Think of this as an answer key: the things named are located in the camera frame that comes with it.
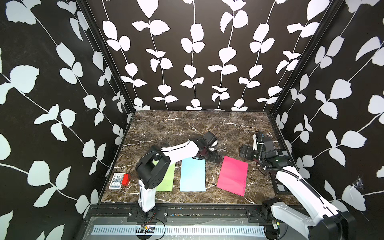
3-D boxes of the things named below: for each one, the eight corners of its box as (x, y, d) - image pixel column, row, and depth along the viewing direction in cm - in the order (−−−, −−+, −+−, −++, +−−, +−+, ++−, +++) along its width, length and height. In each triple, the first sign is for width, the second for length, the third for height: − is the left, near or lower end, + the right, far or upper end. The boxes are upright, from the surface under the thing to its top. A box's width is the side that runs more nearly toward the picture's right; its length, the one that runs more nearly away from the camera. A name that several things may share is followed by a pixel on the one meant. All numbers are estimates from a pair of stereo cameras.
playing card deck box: (110, 189, 84) (108, 187, 82) (115, 174, 89) (114, 172, 88) (120, 189, 84) (119, 187, 82) (125, 174, 89) (123, 172, 88)
